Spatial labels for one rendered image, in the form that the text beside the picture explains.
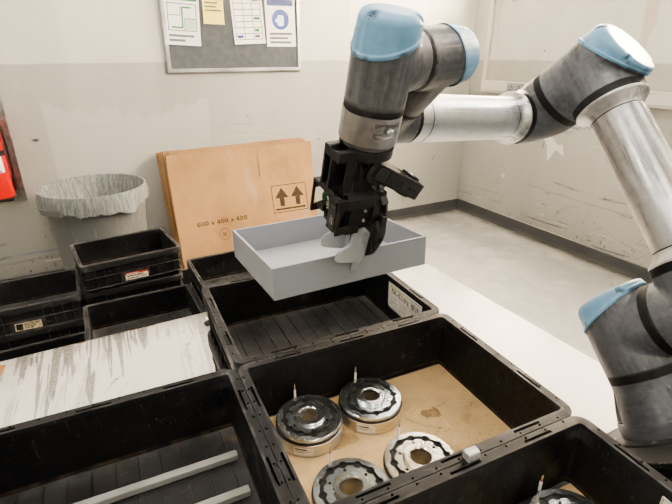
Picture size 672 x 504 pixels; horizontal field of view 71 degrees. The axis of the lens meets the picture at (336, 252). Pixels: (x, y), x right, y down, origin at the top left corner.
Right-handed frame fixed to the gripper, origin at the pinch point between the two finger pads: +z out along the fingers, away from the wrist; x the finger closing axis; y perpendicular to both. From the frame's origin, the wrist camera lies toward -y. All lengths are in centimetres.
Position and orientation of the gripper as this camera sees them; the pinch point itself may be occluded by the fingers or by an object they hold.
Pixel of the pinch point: (354, 260)
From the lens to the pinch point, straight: 73.1
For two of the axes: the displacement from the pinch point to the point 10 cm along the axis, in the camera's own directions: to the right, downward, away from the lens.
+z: -1.4, 7.9, 5.9
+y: -8.5, 2.1, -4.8
